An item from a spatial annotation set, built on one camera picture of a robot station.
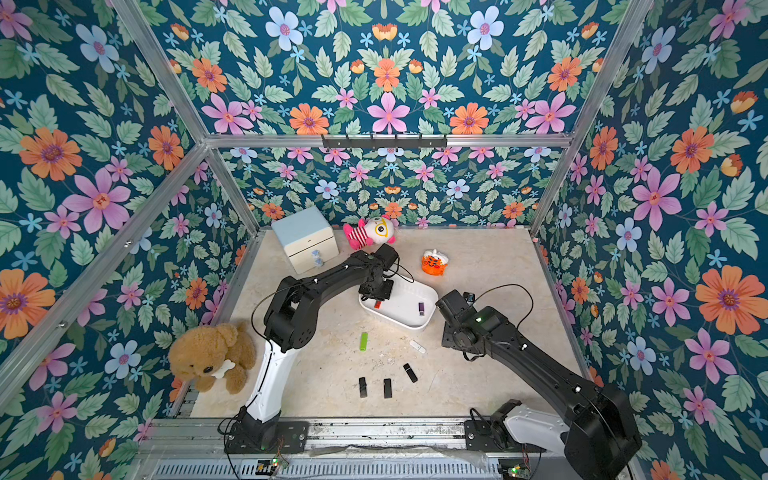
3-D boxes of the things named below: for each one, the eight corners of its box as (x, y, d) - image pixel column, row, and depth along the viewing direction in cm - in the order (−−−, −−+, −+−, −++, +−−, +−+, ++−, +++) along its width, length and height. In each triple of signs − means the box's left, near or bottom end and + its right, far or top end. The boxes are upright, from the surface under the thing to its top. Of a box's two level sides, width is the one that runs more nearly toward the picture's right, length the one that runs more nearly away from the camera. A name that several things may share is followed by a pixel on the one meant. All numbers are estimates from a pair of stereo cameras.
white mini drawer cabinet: (301, 280, 107) (287, 252, 95) (285, 252, 116) (270, 222, 103) (342, 259, 113) (334, 230, 101) (324, 234, 122) (315, 204, 110)
